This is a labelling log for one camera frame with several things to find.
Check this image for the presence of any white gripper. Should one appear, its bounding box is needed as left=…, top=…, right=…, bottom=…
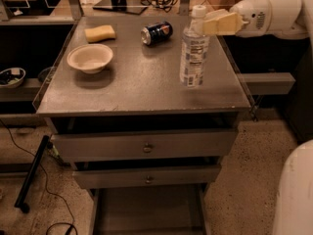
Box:
left=202, top=0, right=271, bottom=37

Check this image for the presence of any clear plastic water bottle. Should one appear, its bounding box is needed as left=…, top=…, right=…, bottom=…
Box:
left=180, top=5, right=209, bottom=87

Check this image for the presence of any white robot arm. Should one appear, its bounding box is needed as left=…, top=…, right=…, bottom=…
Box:
left=206, top=122, right=313, bottom=235

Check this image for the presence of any grey drawer cabinet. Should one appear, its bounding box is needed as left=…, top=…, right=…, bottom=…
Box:
left=35, top=15, right=252, bottom=235

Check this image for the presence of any grey top drawer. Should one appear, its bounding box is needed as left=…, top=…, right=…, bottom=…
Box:
left=52, top=129, right=238, bottom=163

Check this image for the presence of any grey drawer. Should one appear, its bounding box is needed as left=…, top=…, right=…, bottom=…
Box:
left=73, top=165, right=221, bottom=189
left=52, top=129, right=238, bottom=163

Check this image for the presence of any grey middle drawer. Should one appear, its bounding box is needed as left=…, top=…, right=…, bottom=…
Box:
left=73, top=165, right=221, bottom=189

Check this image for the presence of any open bottom drawer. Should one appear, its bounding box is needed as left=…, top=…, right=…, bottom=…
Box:
left=89, top=185, right=211, bottom=235

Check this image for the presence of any blue pepsi can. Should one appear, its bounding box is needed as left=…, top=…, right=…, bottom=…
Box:
left=141, top=22, right=173, bottom=46

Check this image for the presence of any grey right side shelf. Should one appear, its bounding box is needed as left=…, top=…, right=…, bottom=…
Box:
left=238, top=72, right=295, bottom=95

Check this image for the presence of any black monitor stand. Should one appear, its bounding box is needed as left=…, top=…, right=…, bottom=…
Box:
left=93, top=0, right=147, bottom=15

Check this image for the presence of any yellow sponge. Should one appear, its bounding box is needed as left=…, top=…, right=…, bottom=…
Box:
left=84, top=24, right=116, bottom=43

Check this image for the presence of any white paper bowl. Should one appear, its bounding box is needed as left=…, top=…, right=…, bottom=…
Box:
left=67, top=44, right=113, bottom=73

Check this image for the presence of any dark bowl on shelf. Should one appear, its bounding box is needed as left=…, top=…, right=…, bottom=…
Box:
left=37, top=67, right=56, bottom=83

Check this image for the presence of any white bowl with items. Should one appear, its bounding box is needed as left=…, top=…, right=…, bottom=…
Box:
left=0, top=68, right=26, bottom=88

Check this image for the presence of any black bar on floor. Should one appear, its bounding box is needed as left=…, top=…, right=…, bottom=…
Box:
left=15, top=135, right=49, bottom=213

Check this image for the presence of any black floor cable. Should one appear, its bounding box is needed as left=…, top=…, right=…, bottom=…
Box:
left=0, top=119, right=79, bottom=235

